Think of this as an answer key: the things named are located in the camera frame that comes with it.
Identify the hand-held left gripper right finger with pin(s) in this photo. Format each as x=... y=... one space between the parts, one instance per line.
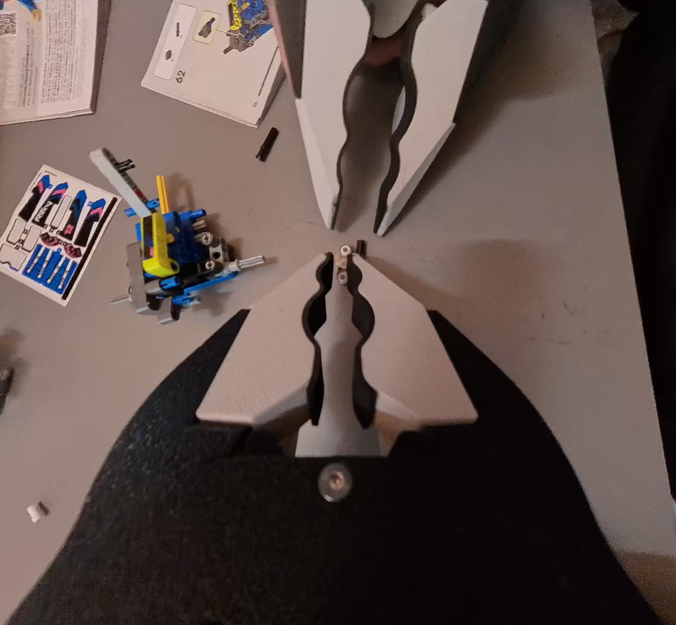
x=417 y=366

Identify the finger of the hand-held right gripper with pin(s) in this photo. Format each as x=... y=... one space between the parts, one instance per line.
x=449 y=65
x=327 y=54

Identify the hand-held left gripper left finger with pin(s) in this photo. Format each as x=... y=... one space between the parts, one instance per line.
x=264 y=366

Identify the small black lego connector piece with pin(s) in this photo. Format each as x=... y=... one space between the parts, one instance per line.
x=344 y=263

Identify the small black lego pin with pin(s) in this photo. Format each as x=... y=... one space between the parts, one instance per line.
x=267 y=144

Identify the open lego instruction booklet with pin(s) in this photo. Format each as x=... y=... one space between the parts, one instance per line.
x=211 y=65

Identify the blue yellow grey lego model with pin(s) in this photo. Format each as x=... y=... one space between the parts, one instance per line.
x=174 y=250

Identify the lego sticker sheet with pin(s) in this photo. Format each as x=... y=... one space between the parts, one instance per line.
x=53 y=234

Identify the small white lego piece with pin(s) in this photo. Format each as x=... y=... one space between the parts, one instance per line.
x=38 y=511

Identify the person's right hand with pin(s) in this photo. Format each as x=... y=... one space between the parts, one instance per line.
x=388 y=52

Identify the thick printed text booklet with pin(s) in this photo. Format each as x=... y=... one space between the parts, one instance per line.
x=53 y=44

